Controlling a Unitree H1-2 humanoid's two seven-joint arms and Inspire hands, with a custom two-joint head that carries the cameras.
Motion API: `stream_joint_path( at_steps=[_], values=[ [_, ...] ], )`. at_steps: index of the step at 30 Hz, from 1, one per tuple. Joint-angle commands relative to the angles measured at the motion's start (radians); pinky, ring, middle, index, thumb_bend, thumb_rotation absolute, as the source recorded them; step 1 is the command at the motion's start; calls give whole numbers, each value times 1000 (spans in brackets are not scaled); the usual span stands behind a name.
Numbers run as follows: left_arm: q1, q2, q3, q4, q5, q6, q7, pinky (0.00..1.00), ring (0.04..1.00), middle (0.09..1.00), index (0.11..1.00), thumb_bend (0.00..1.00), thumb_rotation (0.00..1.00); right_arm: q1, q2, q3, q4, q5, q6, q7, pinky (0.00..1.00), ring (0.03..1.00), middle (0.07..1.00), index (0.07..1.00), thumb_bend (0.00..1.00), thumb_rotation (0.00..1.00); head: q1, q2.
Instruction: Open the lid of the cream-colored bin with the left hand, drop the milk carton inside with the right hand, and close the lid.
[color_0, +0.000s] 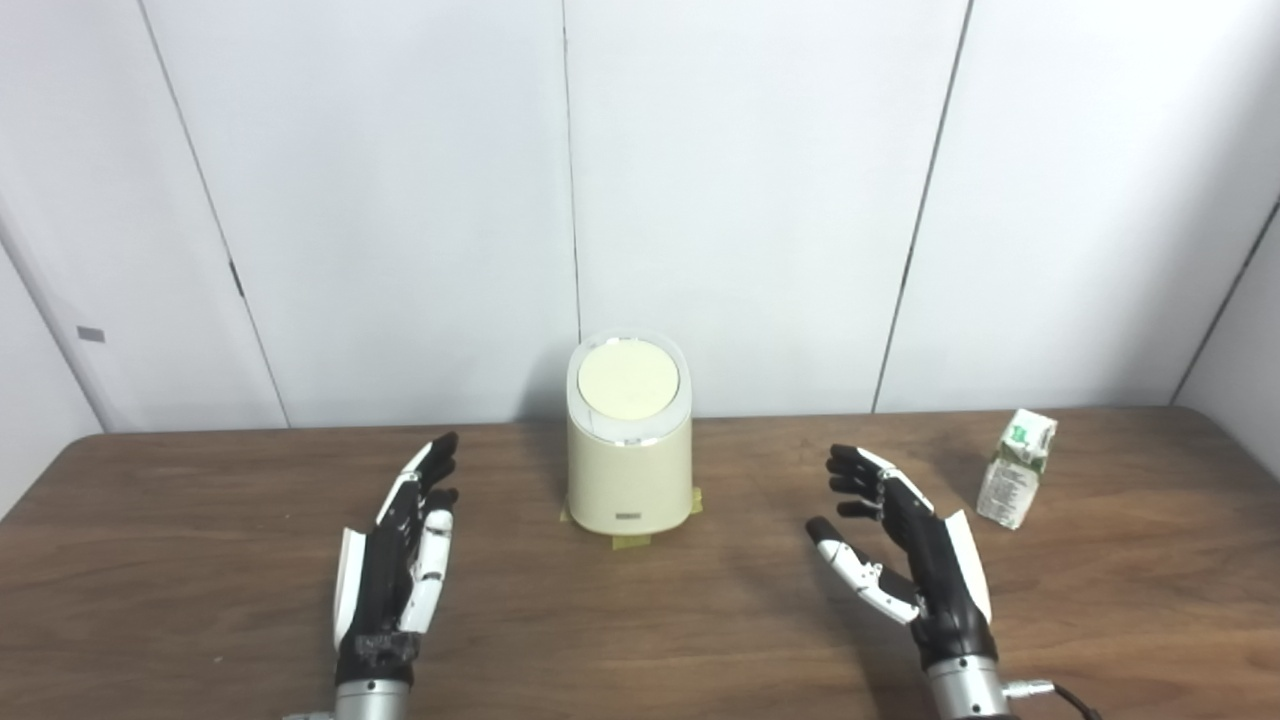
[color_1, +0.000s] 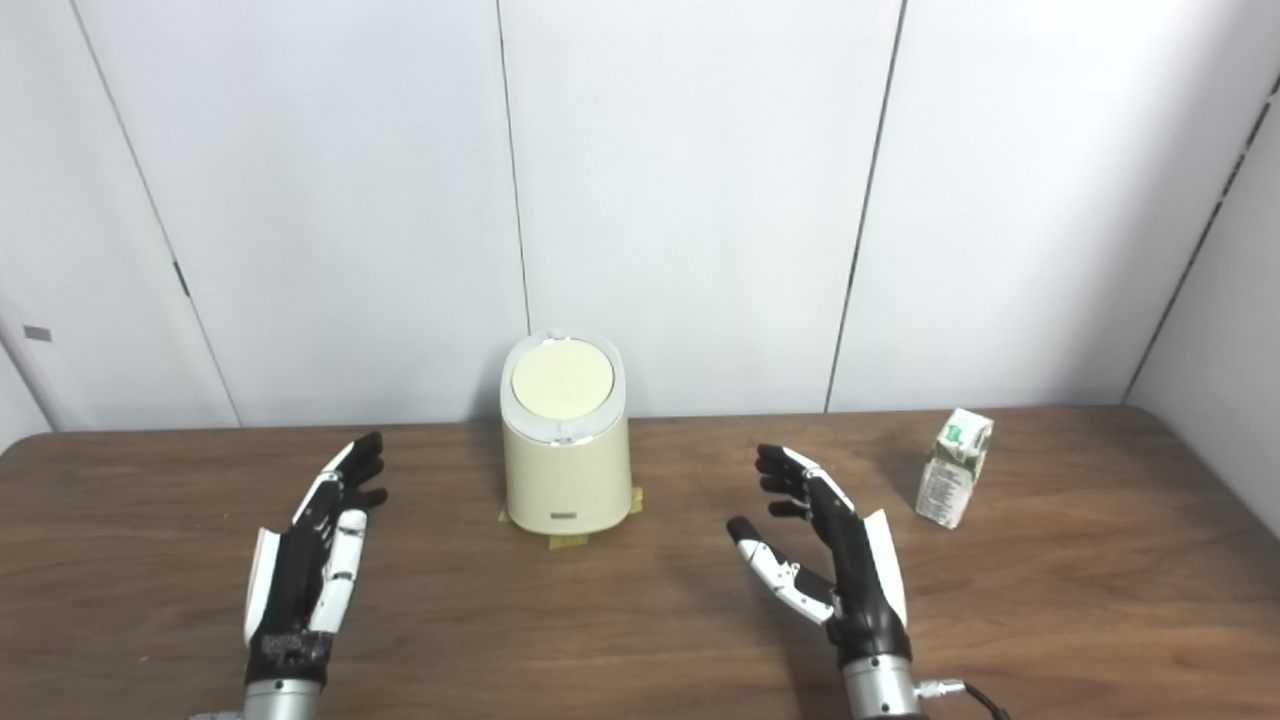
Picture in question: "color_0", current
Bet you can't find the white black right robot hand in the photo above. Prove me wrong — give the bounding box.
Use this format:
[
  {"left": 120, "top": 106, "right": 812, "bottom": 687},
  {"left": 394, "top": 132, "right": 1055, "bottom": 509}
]
[{"left": 806, "top": 444, "right": 999, "bottom": 669}]

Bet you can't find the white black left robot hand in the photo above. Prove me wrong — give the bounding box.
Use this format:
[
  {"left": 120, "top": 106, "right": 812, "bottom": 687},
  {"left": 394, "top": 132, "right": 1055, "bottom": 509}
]
[{"left": 333, "top": 432, "right": 460, "bottom": 689}]

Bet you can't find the white green milk carton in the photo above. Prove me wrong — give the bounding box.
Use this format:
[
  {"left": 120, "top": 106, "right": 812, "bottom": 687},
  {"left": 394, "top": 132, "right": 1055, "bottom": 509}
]
[{"left": 976, "top": 408, "right": 1059, "bottom": 530}]

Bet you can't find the cream round bin lid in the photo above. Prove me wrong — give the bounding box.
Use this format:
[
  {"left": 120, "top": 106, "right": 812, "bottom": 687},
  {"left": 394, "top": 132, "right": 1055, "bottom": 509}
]
[{"left": 577, "top": 340, "right": 681, "bottom": 421}]

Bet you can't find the cream-colored cylindrical bin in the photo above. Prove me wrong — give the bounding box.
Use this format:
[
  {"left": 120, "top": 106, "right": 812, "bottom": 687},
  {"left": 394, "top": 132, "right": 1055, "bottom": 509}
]
[{"left": 566, "top": 331, "right": 693, "bottom": 536}]

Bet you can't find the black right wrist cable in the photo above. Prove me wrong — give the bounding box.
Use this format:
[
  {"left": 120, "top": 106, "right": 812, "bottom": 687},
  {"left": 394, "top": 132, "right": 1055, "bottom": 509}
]
[{"left": 1003, "top": 680, "right": 1106, "bottom": 720}]

